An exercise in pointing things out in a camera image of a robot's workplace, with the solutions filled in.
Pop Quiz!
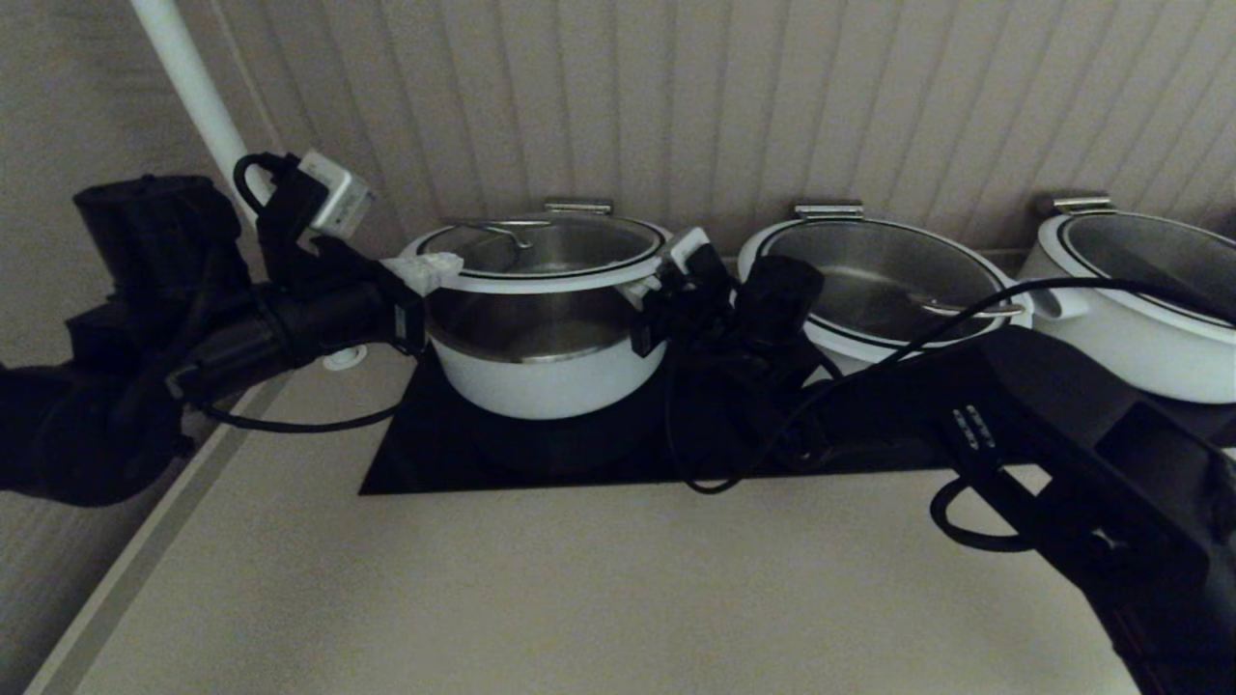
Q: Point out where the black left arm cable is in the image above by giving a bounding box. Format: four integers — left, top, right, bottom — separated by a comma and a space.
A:
193, 396, 412, 434

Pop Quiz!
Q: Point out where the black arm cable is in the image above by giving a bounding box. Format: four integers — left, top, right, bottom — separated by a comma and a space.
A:
193, 396, 412, 434
930, 477, 1040, 554
663, 277, 1236, 496

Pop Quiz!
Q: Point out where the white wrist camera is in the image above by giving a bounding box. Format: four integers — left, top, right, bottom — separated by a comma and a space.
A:
296, 149, 379, 238
665, 226, 713, 277

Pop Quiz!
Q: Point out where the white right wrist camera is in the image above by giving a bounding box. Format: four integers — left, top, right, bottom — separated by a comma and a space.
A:
665, 226, 713, 277

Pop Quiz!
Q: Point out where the white vertical pipe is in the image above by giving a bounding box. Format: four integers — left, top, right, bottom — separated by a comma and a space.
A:
129, 0, 254, 228

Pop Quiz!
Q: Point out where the glass lid with metal handle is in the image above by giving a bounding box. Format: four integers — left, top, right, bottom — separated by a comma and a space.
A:
752, 219, 1025, 347
1053, 211, 1236, 335
400, 213, 678, 296

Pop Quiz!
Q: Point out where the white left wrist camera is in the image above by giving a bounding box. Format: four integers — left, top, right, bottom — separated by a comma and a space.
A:
296, 149, 379, 238

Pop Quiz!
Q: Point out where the white cooking pot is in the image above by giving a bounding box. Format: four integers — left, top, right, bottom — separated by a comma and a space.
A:
1015, 211, 1236, 405
424, 278, 678, 422
737, 219, 1035, 379

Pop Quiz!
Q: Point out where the long black glass cooktop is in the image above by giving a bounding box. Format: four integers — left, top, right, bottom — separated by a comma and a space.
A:
358, 333, 967, 498

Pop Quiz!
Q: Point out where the black left camera cable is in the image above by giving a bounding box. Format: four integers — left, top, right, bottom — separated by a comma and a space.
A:
231, 151, 306, 234

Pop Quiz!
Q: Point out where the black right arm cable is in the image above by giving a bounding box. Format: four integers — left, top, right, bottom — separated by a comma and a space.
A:
663, 277, 1236, 496
930, 477, 1040, 554

